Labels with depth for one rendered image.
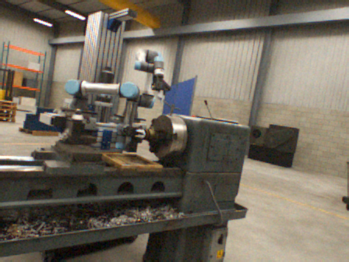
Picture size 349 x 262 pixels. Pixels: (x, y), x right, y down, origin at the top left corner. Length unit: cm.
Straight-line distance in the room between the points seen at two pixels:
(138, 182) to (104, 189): 22
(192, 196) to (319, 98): 1028
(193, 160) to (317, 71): 1054
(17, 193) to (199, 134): 112
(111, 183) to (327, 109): 1063
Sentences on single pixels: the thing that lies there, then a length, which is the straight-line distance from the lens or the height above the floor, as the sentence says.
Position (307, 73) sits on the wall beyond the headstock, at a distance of 1214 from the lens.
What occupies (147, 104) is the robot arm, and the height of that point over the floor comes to 131.
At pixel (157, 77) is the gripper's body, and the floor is 151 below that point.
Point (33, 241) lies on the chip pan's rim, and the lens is 146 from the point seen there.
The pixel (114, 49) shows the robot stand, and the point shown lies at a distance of 260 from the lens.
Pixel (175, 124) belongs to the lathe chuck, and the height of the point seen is 118.
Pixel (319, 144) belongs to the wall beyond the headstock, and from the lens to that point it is 1166.
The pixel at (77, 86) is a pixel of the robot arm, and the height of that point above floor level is 134.
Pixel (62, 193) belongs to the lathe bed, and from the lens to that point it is 156.
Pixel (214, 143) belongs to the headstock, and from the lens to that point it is 197.
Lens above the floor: 125
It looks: 3 degrees down
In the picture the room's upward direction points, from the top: 9 degrees clockwise
